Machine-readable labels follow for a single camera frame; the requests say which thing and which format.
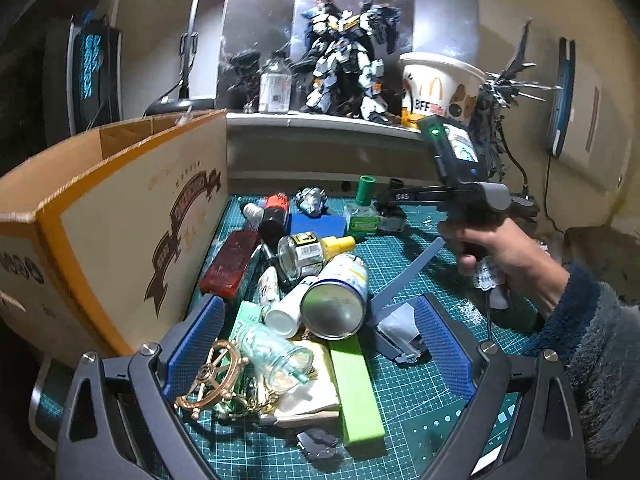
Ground grey riser shelf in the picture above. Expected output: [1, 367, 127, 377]
[225, 110, 437, 196]

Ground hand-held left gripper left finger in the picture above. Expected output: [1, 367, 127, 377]
[54, 294, 226, 480]

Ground green capped bottle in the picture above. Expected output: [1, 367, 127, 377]
[344, 176, 381, 235]

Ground black cable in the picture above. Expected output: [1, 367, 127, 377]
[507, 152, 534, 199]

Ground blue pad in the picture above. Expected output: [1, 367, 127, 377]
[289, 213, 347, 239]

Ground glass bottle yellow cap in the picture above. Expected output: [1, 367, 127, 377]
[277, 232, 357, 289]

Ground black bottle red cap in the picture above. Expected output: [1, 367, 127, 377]
[258, 194, 290, 244]

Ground clear bottle white label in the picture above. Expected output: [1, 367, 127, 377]
[258, 55, 293, 114]

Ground small grey box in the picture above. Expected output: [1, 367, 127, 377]
[376, 305, 431, 366]

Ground beige notepad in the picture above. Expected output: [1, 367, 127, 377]
[272, 340, 342, 427]

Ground white spray can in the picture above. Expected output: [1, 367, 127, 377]
[300, 252, 370, 341]

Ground white blue wall device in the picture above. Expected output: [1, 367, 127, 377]
[545, 37, 577, 157]

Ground red plastic case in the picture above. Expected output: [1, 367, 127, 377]
[200, 232, 262, 297]

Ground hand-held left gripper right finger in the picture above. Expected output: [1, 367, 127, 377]
[420, 292, 588, 480]

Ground printed paper cup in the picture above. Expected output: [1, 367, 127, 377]
[399, 51, 487, 133]

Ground black device blue lights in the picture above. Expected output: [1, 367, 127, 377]
[42, 10, 124, 134]

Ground person's right hand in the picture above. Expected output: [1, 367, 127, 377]
[437, 219, 572, 320]

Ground green cutting mat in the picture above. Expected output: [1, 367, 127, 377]
[40, 192, 566, 480]

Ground person's right forearm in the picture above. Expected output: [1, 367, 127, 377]
[536, 261, 640, 467]

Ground green paper packet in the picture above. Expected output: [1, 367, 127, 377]
[230, 300, 266, 342]

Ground white plastic bottle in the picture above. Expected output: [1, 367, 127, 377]
[264, 276, 319, 339]

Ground small dark model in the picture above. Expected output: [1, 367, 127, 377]
[229, 50, 263, 111]

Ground dark winged model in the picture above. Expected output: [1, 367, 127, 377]
[475, 20, 563, 182]

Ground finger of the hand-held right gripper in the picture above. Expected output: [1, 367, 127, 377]
[375, 184, 453, 207]

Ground grey model stand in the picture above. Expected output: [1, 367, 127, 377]
[371, 237, 446, 314]

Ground white blue robot model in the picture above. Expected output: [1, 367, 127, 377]
[294, 0, 407, 122]

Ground small dark model part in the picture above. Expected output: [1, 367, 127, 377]
[296, 430, 341, 461]

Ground gold ship wheel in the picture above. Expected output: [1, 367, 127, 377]
[174, 340, 252, 419]

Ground grey backdrop panel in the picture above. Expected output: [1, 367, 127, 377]
[217, 0, 482, 107]

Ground green sanding block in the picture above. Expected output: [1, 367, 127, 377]
[327, 335, 386, 445]

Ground brown cardboard box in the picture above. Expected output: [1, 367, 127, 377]
[0, 109, 231, 367]

